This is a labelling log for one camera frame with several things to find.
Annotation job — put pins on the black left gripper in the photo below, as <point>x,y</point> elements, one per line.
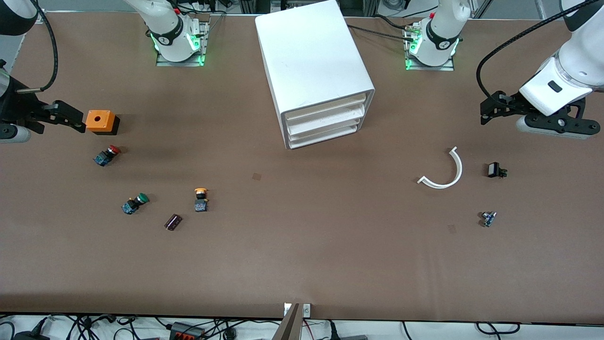
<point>511,106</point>

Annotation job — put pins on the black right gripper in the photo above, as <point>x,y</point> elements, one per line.
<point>18,107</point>

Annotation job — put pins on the yellow push button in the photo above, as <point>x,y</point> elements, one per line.
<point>201,204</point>

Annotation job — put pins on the white plastic drawer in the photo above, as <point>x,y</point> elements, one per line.
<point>325,107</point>
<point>325,133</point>
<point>325,120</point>

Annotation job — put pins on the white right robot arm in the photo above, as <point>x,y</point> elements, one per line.
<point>170,28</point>

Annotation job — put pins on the red push button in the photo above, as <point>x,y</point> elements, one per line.
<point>104,157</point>

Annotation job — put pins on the green push button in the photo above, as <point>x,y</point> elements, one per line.
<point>132,205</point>

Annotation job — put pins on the white drawer cabinet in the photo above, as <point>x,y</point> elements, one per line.
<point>306,52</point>

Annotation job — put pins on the orange box with hole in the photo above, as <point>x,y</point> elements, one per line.
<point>96,120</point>

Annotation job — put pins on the small metal tee fitting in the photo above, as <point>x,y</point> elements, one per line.
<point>488,219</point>

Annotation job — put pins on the purple cylindrical capacitor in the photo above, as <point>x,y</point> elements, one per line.
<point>173,222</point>

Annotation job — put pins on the black power adapter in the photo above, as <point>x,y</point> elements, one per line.
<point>30,336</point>

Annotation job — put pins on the black power strip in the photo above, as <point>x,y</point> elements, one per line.
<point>186,333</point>

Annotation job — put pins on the brown slanted board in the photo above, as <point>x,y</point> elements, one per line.
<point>288,328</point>

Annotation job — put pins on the black square white-faced switch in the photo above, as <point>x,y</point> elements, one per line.
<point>493,169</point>

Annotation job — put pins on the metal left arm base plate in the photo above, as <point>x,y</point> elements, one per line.
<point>443,68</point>

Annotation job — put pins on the white curved bracket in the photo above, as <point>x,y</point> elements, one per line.
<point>460,167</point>

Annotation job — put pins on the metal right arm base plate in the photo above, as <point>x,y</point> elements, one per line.
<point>188,63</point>

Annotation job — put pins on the small metal edge bracket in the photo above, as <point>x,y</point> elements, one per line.
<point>306,310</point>

